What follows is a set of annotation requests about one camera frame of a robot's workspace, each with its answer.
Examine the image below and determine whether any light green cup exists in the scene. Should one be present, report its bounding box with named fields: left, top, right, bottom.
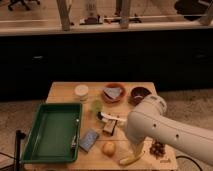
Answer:
left=91, top=100, right=103, bottom=114

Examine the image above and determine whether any yellow banana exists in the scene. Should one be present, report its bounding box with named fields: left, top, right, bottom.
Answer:
left=119, top=153, right=143, bottom=166

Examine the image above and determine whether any black cable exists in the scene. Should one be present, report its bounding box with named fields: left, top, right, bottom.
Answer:
left=175, top=155, right=204, bottom=171

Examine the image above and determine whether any metal spoon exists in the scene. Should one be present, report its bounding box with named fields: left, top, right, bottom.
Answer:
left=71, top=119, right=79, bottom=149

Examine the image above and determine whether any dark red bowl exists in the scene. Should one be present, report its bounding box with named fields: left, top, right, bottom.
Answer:
left=129, top=87, right=150, bottom=106

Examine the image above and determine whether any black stand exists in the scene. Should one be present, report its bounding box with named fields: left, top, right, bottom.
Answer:
left=14, top=130, right=26, bottom=171

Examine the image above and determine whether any orange plate with cloth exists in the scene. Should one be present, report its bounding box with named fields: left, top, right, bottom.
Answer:
left=101, top=83, right=126, bottom=103

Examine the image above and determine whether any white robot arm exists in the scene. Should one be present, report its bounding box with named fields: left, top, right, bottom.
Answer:
left=124, top=94, right=213, bottom=166

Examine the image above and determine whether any green plastic tray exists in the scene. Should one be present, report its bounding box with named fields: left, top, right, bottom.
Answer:
left=21, top=103, right=82, bottom=164

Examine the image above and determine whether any white handled knife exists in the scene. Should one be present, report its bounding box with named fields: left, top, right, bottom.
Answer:
left=97, top=112, right=126, bottom=122

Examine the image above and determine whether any bunch of dark grapes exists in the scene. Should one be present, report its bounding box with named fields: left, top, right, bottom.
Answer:
left=149, top=140, right=165, bottom=158

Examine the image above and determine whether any wooden block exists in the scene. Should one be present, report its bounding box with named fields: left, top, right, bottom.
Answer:
left=103, top=120, right=117, bottom=135

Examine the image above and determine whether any white paper cup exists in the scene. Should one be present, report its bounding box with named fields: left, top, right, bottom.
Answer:
left=74, top=84, right=89, bottom=101

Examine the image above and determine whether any blue sponge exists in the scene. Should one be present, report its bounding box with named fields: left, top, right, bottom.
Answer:
left=79, top=129, right=99, bottom=152

